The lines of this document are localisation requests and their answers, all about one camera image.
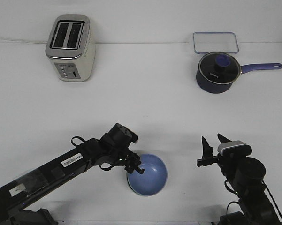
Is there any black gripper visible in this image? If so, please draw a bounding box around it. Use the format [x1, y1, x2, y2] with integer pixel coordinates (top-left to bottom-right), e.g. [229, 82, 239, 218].
[99, 123, 145, 174]
[197, 133, 232, 173]

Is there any blue bowl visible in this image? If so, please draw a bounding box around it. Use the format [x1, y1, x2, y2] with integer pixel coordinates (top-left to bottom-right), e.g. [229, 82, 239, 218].
[126, 154, 168, 196]

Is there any green bowl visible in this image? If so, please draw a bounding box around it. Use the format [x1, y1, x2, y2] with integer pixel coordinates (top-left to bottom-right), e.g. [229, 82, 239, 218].
[127, 180, 141, 195]

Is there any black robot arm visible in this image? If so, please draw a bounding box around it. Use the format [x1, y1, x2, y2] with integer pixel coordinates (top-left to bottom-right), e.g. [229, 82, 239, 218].
[0, 123, 144, 225]
[197, 134, 282, 225]

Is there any dark blue saucepan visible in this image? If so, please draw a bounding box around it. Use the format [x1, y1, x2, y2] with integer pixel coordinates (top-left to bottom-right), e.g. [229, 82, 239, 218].
[196, 63, 282, 94]

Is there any glass pot lid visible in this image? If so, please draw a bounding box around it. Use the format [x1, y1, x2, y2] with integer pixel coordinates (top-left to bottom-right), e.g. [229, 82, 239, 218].
[198, 52, 241, 84]

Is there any clear container lid blue rim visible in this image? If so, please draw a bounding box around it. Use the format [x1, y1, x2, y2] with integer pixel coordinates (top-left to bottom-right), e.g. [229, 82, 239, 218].
[193, 32, 239, 54]

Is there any silver two-slot toaster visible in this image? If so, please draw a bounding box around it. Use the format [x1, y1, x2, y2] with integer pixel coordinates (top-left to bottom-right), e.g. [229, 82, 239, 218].
[45, 14, 96, 83]

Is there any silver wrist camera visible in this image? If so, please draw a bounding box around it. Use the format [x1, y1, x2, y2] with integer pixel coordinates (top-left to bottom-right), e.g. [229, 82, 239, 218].
[218, 141, 252, 156]
[123, 127, 138, 143]

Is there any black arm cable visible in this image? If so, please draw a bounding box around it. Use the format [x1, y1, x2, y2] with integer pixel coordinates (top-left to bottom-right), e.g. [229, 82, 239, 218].
[70, 136, 113, 171]
[224, 180, 282, 225]

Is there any white toaster power cord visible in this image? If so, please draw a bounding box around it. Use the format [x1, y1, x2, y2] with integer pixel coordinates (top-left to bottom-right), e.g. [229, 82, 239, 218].
[0, 35, 49, 44]

